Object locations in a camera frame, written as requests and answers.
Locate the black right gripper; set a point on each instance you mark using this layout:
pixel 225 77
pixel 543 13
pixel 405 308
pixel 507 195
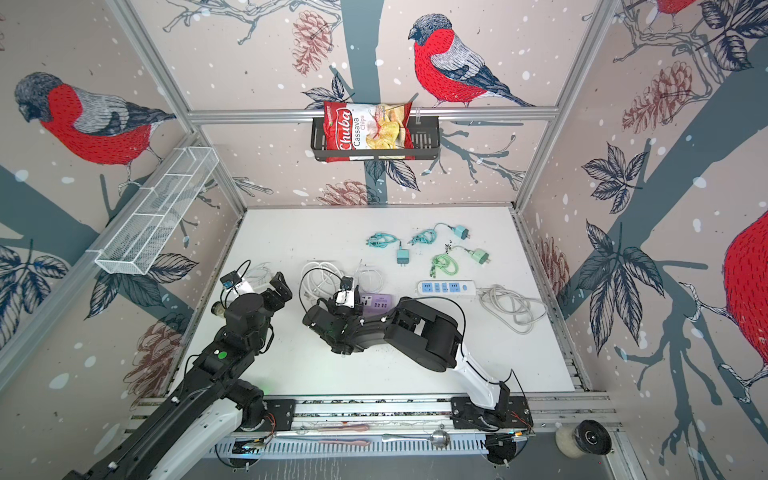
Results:
pixel 356 312

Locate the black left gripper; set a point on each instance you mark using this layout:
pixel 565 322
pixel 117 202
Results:
pixel 282 289

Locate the purple power strip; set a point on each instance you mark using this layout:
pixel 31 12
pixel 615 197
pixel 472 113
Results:
pixel 376 304

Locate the white charger with cable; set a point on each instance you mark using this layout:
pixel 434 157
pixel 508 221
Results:
pixel 369 278

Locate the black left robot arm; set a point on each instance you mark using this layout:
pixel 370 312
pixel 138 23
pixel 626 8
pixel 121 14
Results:
pixel 210 402

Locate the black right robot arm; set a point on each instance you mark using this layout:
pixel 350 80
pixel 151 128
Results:
pixel 424 334

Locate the white power strip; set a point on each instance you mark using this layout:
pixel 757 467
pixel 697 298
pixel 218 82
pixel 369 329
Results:
pixel 445 288

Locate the small glass jar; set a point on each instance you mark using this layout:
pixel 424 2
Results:
pixel 218 309

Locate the white mesh shelf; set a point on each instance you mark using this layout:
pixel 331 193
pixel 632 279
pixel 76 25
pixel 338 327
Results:
pixel 140 239

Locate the metal spoon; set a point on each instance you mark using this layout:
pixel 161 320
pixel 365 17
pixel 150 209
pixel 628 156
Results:
pixel 439 438

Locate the red chips bag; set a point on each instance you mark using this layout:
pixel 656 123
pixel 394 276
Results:
pixel 367 129

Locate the tape roll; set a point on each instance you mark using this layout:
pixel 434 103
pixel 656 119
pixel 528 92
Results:
pixel 589 437

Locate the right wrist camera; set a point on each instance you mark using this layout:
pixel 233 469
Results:
pixel 345 296

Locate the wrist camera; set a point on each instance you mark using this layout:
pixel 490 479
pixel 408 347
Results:
pixel 234 282
pixel 345 296

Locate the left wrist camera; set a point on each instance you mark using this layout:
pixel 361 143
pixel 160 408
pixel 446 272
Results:
pixel 234 282

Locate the teal charger with cable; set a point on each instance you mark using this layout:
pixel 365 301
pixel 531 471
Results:
pixel 382 240

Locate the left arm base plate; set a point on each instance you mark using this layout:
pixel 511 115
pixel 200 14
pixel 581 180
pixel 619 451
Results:
pixel 268 415

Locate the black wire basket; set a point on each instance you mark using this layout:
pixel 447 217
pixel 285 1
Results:
pixel 419 140

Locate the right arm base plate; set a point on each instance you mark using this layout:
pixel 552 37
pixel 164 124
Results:
pixel 514 414

